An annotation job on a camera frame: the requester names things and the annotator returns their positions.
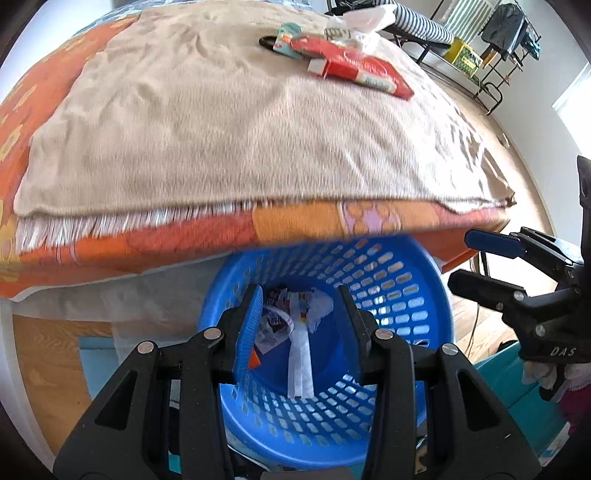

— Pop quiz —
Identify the teal patterned wrapper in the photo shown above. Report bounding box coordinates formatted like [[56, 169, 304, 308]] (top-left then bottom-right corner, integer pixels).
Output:
[[273, 22, 304, 60]]

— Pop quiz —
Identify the beige fleece blanket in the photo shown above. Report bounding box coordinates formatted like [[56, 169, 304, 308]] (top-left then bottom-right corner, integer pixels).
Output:
[[14, 1, 513, 252]]

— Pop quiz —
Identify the dark hanging jacket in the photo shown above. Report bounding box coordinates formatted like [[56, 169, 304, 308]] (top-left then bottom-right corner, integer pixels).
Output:
[[481, 3, 527, 54]]

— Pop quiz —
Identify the white gloved right hand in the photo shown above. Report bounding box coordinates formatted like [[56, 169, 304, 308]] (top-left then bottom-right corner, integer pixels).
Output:
[[522, 361, 590, 402]]

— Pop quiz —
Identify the striped cushion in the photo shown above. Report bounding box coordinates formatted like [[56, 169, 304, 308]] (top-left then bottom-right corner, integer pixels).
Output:
[[373, 0, 455, 46]]

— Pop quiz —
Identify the black folding chair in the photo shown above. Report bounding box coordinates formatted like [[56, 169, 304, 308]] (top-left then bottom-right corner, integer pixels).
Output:
[[324, 0, 459, 66]]

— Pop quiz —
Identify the white plastic bag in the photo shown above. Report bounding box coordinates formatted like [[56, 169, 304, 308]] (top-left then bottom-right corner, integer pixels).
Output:
[[327, 1, 399, 34]]

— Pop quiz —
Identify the red cardboard box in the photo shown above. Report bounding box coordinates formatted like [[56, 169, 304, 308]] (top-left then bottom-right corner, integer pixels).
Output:
[[290, 36, 414, 100]]

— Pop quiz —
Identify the white paper strip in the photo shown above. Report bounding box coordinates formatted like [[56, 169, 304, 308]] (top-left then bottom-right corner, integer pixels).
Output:
[[287, 292, 315, 399]]

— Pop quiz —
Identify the yellow crate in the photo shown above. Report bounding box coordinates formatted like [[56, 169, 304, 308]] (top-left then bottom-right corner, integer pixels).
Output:
[[444, 37, 483, 78]]

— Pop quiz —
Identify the blue plastic laundry basket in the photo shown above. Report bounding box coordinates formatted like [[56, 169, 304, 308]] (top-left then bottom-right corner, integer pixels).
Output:
[[198, 235, 454, 470]]

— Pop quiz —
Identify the crumpled clear plastic wrapper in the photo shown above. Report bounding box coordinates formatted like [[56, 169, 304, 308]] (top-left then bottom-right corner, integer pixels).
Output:
[[324, 26, 367, 50]]

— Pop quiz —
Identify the black clothes rack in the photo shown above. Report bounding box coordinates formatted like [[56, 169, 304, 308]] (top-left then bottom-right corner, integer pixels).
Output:
[[428, 0, 544, 116]]

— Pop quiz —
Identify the black hair tie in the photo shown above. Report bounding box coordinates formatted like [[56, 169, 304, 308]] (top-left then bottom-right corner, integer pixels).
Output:
[[258, 34, 286, 56]]

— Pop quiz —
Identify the orange floral bedsheet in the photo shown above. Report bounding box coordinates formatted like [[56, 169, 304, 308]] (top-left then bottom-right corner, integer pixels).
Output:
[[1, 15, 509, 301]]

